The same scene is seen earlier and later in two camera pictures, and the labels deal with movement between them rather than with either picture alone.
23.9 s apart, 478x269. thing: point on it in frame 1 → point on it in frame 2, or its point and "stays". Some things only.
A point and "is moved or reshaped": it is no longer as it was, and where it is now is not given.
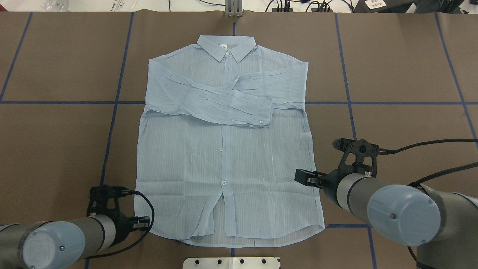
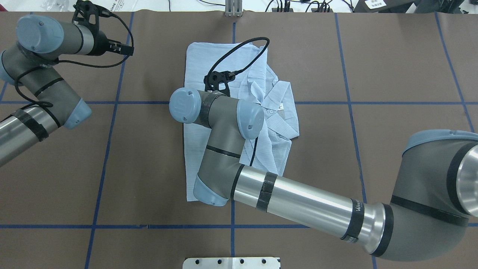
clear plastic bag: (55, 5) stays
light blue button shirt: (225, 129) is moved or reshaped
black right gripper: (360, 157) → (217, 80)
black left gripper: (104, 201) → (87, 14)
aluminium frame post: (233, 8) stays
